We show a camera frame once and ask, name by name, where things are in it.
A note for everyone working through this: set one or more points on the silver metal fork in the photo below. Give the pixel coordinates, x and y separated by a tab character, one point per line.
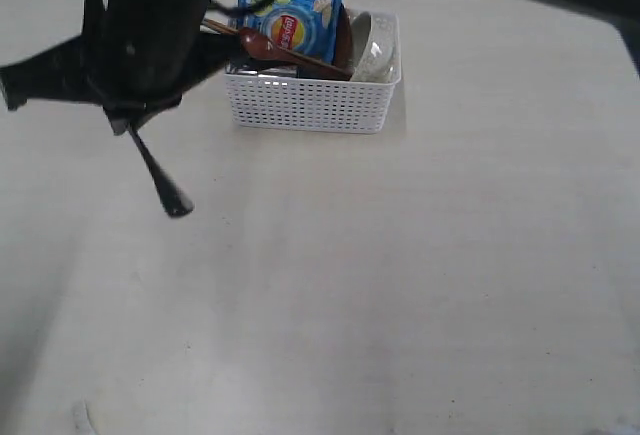
175	203

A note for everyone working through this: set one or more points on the dark red wooden spoon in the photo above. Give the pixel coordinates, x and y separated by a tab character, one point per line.
333	74

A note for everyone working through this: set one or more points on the clear textured glass bowl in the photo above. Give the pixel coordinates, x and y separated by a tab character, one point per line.
374	46

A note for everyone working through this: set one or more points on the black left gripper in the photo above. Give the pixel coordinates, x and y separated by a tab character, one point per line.
133	58

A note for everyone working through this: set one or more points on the brown wooden plate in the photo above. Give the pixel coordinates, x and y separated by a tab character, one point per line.
344	47

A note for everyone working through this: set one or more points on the white perforated plastic basket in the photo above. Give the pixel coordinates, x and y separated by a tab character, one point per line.
288	103

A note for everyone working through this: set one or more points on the brown wooden chopstick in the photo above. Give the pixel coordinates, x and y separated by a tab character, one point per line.
220	25

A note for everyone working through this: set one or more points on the blue chips bag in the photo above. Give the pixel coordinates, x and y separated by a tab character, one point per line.
305	26

